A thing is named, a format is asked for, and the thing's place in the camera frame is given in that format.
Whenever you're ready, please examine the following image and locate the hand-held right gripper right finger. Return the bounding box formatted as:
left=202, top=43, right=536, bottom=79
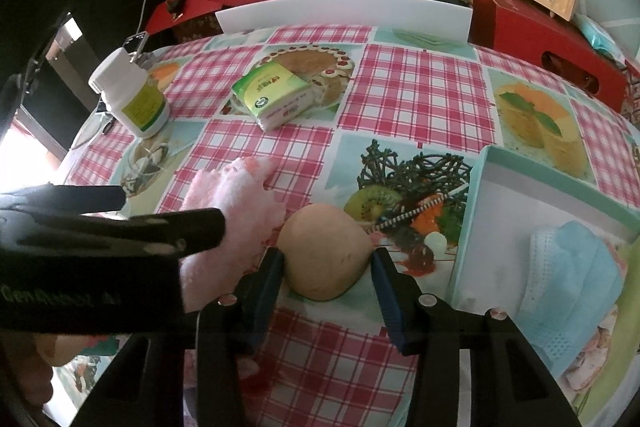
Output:
left=369, top=248, right=583, bottom=427

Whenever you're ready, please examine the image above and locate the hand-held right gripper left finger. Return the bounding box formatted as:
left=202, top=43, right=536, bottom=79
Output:
left=70, top=248, right=286, bottom=427

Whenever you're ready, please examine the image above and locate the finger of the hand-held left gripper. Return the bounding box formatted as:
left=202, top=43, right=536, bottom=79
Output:
left=75, top=206, right=227, bottom=259
left=0, top=183, right=127, bottom=217

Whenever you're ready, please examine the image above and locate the pink fluffy sock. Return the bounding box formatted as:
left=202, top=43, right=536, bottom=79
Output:
left=177, top=157, right=288, bottom=390

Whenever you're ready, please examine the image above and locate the beige egg-shaped makeup sponge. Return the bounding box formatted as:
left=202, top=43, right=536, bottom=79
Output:
left=276, top=204, right=375, bottom=302

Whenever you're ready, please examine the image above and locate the teal shallow cardboard tray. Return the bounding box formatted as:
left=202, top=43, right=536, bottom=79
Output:
left=446, top=144, right=640, bottom=400

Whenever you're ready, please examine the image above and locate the blue face mask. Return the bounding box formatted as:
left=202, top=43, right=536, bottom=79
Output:
left=517, top=221, right=626, bottom=373

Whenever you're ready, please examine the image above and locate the pink printed fabric scrunchie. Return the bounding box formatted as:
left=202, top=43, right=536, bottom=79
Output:
left=562, top=242, right=632, bottom=392

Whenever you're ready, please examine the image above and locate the light green cloth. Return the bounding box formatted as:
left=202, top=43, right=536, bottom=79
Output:
left=565, top=347, right=640, bottom=427

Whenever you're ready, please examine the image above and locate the person's left hand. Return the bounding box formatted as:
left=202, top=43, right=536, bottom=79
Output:
left=15, top=332, right=88, bottom=413

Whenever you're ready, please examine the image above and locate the white bottle with green label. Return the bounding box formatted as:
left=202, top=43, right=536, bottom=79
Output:
left=89, top=48, right=170, bottom=138

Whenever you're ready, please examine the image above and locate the small green-white tissue packet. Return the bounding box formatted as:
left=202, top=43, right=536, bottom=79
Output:
left=231, top=60, right=313, bottom=131

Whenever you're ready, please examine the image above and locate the black cabinet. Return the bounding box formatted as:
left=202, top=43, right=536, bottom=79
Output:
left=45, top=0, right=168, bottom=148

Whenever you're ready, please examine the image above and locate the white panel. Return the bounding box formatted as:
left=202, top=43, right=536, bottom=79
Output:
left=215, top=0, right=473, bottom=42

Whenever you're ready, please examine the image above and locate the light blue wipes packet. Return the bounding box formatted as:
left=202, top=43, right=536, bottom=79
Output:
left=575, top=13, right=626, bottom=60

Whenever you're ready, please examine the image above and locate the red box with cutout handle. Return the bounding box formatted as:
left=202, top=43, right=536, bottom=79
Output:
left=467, top=0, right=628, bottom=112

